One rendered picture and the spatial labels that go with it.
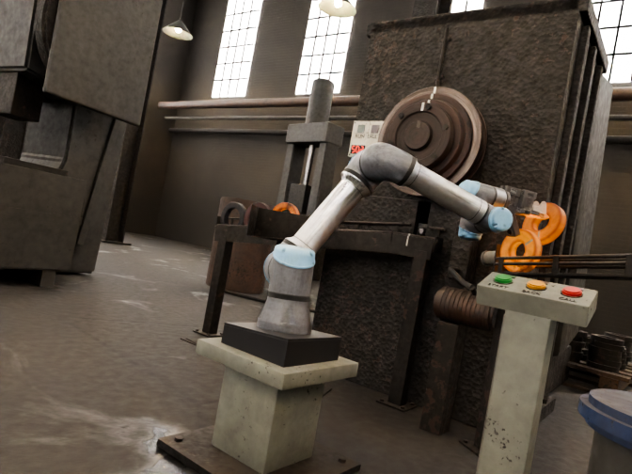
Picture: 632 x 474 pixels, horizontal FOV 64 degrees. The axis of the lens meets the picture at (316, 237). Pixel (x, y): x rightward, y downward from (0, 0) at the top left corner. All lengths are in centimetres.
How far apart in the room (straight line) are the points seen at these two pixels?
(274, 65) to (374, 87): 926
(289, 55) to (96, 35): 785
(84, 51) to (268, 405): 318
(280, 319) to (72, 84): 294
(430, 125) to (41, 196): 249
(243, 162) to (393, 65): 920
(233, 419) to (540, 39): 187
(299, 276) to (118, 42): 316
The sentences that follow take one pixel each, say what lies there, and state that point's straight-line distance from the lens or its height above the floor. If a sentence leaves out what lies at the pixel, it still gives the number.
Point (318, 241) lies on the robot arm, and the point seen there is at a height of 62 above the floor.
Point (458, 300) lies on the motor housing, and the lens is 190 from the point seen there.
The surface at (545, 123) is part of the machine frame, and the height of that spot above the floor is 124.
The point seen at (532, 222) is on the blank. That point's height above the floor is 82.
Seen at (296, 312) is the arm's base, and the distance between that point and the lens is 135.
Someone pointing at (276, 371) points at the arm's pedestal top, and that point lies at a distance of 122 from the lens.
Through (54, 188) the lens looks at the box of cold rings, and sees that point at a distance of 368.
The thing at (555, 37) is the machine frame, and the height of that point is 159.
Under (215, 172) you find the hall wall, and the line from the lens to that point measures 1219.
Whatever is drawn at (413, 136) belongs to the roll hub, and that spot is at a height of 111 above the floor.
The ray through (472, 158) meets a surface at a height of 105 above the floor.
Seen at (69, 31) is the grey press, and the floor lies 170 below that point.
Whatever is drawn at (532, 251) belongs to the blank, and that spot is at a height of 71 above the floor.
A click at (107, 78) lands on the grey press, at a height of 151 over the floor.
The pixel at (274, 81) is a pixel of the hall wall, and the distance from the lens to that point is 1165.
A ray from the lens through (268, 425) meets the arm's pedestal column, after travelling 134.
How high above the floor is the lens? 62
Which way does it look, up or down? level
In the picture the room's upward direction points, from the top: 10 degrees clockwise
